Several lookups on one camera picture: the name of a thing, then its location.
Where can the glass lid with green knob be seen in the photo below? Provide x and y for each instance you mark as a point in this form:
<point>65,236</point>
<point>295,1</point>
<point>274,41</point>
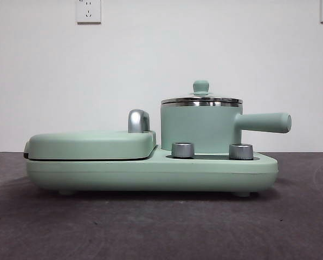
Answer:
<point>200,86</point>

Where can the silver control knob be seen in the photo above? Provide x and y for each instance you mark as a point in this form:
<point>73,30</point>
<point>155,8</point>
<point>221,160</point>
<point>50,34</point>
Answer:
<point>182,149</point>
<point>240,151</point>

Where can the mint green breakfast machine base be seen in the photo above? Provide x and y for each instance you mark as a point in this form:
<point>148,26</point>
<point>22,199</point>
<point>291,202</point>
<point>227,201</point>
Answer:
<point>123,173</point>

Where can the mint green griddle cover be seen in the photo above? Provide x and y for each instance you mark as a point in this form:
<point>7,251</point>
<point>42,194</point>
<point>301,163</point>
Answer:
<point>83,143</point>

